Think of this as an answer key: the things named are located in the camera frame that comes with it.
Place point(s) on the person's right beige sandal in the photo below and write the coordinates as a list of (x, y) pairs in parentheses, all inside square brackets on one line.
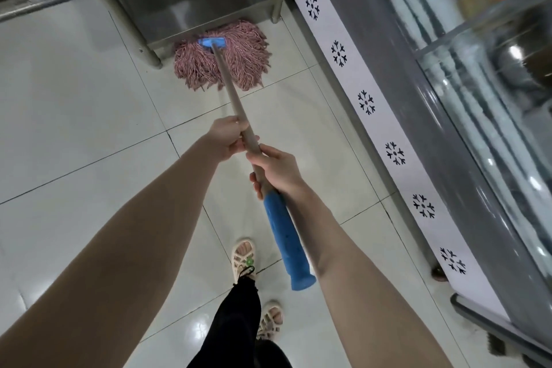
[(271, 322)]

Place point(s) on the person's left hand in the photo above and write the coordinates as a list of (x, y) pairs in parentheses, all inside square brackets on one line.
[(226, 137)]

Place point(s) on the person's right forearm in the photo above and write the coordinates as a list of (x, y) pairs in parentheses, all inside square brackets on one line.
[(366, 294)]

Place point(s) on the grey glass display freezer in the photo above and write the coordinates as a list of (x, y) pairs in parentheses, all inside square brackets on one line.
[(409, 100)]

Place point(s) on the person's right hand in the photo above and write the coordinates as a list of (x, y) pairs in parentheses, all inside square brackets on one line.
[(282, 173)]

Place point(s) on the person's left beige sandal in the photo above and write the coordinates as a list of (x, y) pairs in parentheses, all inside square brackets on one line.
[(243, 257)]

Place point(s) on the person's beige sandal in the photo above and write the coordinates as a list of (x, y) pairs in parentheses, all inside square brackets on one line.
[(243, 257), (271, 322)]

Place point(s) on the person's black trousers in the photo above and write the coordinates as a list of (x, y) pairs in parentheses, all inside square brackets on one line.
[(233, 324)]

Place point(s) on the person's left forearm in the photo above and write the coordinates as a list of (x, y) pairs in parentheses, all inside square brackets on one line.
[(108, 277)]

